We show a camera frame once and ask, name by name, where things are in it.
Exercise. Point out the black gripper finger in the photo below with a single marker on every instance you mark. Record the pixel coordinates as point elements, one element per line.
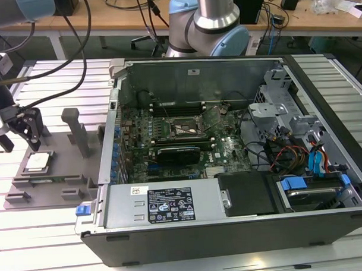
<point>33,125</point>
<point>5,143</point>

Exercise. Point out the silver CPU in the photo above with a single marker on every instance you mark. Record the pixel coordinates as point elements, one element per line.
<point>37,161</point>

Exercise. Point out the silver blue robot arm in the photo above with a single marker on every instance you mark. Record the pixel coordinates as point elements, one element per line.
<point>212,15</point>

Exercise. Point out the CPU socket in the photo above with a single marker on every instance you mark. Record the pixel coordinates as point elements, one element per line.
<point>182,122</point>

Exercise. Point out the grey parts rack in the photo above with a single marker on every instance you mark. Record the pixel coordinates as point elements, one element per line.
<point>66,163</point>

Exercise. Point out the green RAM stick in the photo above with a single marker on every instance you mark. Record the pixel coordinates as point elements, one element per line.
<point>60,178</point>

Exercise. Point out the blue case tab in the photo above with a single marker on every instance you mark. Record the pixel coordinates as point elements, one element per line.
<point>82,211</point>

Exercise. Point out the grey case latch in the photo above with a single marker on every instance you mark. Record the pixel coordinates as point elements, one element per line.
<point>117,66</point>

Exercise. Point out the large black box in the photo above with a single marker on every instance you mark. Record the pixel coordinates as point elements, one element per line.
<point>71,5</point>

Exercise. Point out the silver power supply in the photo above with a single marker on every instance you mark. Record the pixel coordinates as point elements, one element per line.
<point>127,208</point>

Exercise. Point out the blue expansion slot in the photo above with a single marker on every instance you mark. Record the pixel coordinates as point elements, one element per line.
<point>152,168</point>

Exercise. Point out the wooden desk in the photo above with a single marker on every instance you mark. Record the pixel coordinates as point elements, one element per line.
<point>120,23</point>

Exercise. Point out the office chair base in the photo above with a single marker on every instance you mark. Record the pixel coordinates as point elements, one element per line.
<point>143,39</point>

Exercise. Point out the black graphics card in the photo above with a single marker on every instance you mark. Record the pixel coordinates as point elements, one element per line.
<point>177,158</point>

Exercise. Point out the white case label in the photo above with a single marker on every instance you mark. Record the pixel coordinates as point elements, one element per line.
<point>193,71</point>

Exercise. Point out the silver chipset heatsink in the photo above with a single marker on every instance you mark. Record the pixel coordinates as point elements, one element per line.
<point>216,170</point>

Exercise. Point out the silver coin battery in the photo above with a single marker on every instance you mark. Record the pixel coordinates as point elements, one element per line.
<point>224,109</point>

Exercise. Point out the green motherboard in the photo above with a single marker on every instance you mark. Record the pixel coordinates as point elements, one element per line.
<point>225,140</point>

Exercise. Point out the dark grey PC case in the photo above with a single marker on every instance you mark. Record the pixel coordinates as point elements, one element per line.
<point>202,244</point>

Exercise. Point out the silver drive cage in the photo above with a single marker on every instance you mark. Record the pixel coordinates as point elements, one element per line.
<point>267,110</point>

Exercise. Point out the black computer tower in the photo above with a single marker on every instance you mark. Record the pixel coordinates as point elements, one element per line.
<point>249,6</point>

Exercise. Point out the blue disk carrier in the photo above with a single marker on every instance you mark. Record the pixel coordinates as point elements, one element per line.
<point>293,183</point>

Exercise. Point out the black power adapter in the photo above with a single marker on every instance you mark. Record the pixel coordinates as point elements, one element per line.
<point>278,20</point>

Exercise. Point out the small black box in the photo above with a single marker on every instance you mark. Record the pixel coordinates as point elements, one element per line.
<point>290,2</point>

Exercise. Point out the hard disk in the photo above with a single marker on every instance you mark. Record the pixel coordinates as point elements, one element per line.
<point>314,197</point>

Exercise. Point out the teal bin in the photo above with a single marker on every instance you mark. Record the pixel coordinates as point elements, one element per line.
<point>317,44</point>

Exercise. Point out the clear plastic bags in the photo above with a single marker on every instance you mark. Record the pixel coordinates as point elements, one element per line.
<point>325,2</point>

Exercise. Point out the white box with black inset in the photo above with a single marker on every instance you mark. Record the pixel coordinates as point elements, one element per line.
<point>358,11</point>

